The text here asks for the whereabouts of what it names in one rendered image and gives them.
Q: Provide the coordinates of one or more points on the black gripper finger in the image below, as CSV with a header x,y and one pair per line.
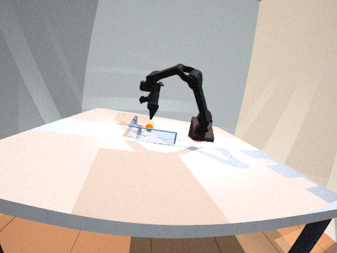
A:
x,y
152,112

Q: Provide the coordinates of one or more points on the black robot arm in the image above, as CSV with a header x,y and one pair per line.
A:
x,y
194,80

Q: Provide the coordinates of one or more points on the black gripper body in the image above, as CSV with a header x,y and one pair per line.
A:
x,y
153,100

